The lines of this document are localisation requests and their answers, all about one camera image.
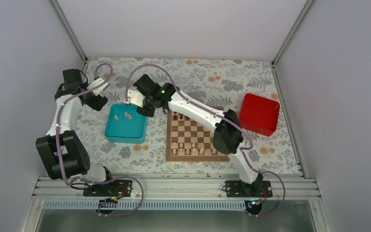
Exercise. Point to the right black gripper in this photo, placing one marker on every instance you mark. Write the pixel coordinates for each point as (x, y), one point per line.
(149, 113)

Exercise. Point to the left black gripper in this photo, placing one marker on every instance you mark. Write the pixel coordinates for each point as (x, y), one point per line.
(98, 105)

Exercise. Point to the teal plastic tray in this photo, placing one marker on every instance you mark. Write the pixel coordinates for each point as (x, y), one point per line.
(129, 128)

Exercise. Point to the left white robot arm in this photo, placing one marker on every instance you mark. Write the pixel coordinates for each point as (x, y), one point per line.
(61, 151)

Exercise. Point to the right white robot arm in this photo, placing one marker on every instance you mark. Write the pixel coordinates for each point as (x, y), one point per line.
(228, 134)

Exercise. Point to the floral patterned table mat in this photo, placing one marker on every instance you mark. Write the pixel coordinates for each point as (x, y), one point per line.
(214, 82)

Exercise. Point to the wooden chessboard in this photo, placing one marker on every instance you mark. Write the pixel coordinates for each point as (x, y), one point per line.
(184, 133)

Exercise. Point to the red plastic bin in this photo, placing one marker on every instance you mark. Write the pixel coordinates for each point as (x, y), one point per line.
(259, 114)

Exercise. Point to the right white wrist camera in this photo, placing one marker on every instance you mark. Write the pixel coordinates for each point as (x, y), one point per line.
(134, 97)

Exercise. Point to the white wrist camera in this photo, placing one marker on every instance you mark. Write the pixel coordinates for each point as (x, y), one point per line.
(97, 86)
(134, 97)

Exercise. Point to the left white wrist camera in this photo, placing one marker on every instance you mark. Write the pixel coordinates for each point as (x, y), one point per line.
(97, 86)

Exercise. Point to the aluminium frame post left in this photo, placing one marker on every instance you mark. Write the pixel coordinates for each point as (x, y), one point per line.
(69, 31)

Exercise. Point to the aluminium frame post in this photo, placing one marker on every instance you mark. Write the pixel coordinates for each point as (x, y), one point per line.
(69, 31)
(301, 16)

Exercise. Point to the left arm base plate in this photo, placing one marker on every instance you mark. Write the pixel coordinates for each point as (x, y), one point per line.
(118, 188)

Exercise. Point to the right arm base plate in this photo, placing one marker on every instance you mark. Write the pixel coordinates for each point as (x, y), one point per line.
(239, 189)

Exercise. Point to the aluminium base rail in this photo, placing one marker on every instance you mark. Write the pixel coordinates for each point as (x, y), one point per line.
(178, 192)

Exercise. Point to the aluminium frame post right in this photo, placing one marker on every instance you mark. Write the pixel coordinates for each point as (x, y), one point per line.
(301, 16)

